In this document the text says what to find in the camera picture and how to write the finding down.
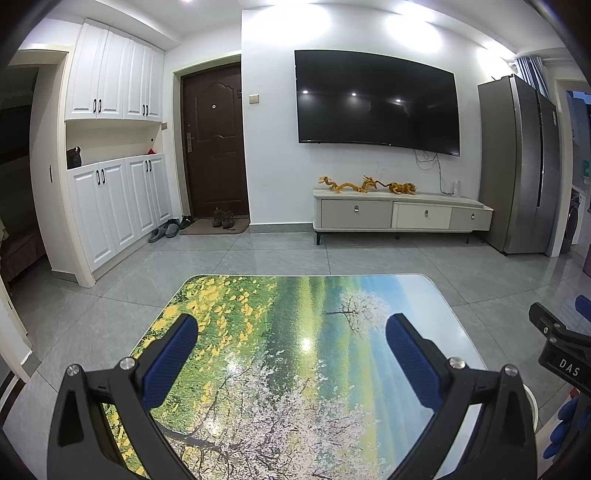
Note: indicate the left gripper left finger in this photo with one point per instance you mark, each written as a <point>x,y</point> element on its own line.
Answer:
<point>81,444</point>

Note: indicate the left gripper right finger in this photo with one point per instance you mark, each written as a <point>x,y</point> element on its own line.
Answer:
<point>502,442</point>

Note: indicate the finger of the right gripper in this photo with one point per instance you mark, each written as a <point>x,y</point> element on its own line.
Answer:
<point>583,306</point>
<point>545,321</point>

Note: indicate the round white trash bin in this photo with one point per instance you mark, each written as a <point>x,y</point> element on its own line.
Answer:
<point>533,406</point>

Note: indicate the blue gloved right hand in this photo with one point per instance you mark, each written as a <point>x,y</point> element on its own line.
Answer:
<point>573,416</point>

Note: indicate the grey double-door refrigerator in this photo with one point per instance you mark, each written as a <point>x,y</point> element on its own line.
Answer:
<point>521,165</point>

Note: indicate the landscape print table cover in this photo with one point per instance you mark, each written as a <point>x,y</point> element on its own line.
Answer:
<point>292,376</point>

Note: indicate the grey white TV cabinet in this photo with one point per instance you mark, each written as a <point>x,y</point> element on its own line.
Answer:
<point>386,212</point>

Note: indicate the golden dragon ornament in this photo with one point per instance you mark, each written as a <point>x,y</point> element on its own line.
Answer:
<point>368,184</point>

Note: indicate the grey slippers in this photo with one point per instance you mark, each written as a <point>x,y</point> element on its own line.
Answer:
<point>168,230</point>

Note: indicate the brown shoes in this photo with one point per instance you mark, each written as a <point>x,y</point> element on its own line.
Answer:
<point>223,219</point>

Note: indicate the black bag on shelf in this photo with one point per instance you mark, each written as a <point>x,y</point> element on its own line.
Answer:
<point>73,158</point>

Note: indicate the dark brown entrance door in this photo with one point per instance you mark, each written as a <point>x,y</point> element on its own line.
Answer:
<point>214,149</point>

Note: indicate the black wall television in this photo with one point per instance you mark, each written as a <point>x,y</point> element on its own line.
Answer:
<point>346,97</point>

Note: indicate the white upper wall cabinet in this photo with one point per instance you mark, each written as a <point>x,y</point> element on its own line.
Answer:
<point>114,76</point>

